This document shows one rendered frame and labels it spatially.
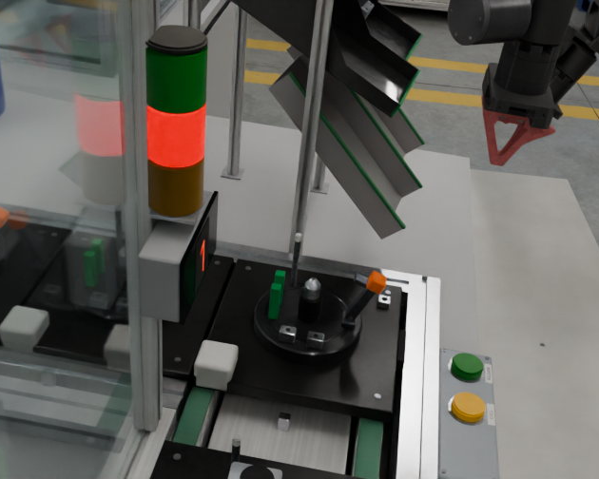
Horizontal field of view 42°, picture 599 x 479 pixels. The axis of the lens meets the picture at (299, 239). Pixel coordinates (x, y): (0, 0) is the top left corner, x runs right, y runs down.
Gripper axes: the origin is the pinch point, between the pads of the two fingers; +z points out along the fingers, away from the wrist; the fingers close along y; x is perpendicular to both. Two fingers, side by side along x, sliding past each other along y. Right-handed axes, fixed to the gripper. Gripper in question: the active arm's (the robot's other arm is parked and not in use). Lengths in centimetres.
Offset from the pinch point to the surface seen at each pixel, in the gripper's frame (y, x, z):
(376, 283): 5.8, -10.8, 16.6
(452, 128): -262, 23, 120
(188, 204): 25.9, -29.2, -3.3
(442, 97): -296, 18, 120
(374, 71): -23.8, -16.0, 2.0
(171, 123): 26.6, -30.7, -11.3
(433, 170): -62, -1, 37
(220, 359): 15.5, -27.4, 24.8
